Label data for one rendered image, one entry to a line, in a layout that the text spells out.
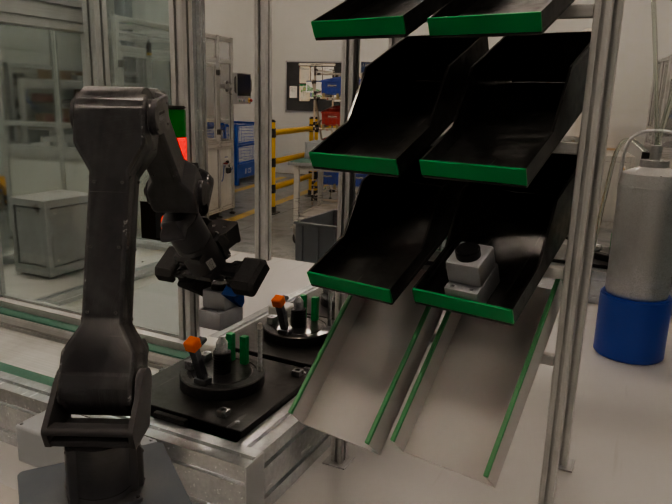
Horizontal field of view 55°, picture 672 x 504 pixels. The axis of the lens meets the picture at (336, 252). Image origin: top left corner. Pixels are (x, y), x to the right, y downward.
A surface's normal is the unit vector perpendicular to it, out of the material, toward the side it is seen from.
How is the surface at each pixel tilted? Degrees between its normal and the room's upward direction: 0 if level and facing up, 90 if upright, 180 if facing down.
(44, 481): 0
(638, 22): 90
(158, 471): 0
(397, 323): 45
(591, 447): 0
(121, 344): 62
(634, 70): 90
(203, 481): 90
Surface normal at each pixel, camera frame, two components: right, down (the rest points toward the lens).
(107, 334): 0.01, -0.25
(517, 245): -0.22, -0.81
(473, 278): -0.55, 0.57
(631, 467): 0.03, -0.97
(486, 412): -0.41, -0.56
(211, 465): -0.44, 0.20
